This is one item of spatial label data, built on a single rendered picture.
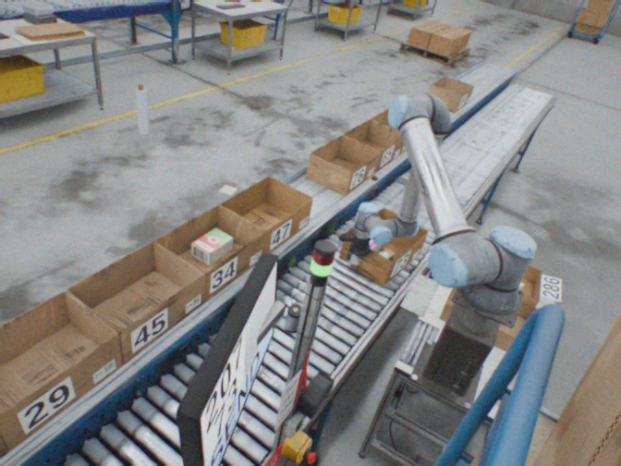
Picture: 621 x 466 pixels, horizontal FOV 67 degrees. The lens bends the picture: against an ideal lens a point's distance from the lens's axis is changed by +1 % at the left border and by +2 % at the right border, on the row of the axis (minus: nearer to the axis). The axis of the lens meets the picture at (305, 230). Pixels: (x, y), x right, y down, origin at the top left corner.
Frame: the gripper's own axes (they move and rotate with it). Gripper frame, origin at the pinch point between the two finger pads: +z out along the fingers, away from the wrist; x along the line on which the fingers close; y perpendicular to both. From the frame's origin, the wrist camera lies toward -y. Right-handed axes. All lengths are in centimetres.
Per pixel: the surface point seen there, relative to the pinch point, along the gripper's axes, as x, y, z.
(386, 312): -11.8, 29.3, 6.4
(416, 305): 1.7, 38.7, 5.1
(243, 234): -36, -42, -15
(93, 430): -131, -26, 9
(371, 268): 3.3, 10.9, -0.7
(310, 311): -100, 30, -66
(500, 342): 3, 79, 2
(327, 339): -45.5, 16.2, 5.9
